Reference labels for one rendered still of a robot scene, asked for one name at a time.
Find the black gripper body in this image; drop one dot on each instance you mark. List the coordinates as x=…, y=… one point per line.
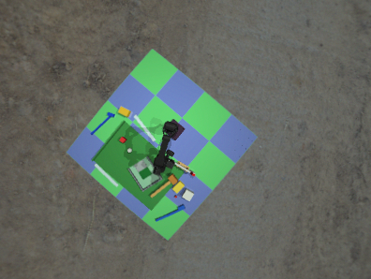
x=169, y=153

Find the green flat mat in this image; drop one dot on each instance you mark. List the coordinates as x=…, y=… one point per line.
x=115, y=159

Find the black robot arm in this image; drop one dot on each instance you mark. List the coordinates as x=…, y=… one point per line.
x=160, y=160

